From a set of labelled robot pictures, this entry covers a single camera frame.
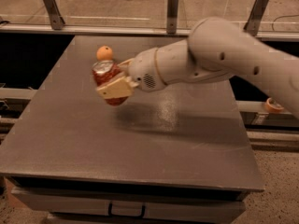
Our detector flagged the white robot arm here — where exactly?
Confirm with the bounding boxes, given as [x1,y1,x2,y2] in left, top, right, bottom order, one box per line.
[92,17,299,118]

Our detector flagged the grey cabinet drawer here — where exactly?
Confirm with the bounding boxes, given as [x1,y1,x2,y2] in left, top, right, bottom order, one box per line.
[11,187,245,224]

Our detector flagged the right metal railing bracket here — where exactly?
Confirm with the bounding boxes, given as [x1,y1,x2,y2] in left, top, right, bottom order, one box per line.
[244,0,269,36]

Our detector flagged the left metal railing bracket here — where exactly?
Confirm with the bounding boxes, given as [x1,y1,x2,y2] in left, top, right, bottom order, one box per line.
[43,0,65,30]

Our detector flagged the red coke can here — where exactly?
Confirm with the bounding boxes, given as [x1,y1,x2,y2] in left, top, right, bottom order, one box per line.
[92,60,126,106]

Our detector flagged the metal railing bracket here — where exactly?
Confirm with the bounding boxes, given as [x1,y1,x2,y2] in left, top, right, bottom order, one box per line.
[43,0,65,30]
[244,0,269,36]
[166,0,178,34]

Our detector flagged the middle metal railing bracket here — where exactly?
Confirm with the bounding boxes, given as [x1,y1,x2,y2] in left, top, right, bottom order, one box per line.
[166,0,178,34]

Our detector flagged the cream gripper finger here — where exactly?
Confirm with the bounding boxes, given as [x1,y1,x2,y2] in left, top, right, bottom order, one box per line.
[118,58,134,70]
[96,76,138,99]

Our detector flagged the orange tape roll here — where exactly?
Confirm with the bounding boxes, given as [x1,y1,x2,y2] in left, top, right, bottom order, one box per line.
[264,98,284,113]

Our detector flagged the black drawer handle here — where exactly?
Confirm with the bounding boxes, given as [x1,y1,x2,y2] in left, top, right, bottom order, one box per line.
[107,202,146,218]

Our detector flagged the metal railing base rail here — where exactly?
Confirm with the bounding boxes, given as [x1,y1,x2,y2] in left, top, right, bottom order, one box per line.
[0,23,299,42]

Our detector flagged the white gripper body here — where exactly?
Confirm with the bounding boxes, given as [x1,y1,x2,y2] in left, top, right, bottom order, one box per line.
[129,48,166,92]

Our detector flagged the orange fruit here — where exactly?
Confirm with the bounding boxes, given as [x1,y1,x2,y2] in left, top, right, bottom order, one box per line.
[96,46,113,61]

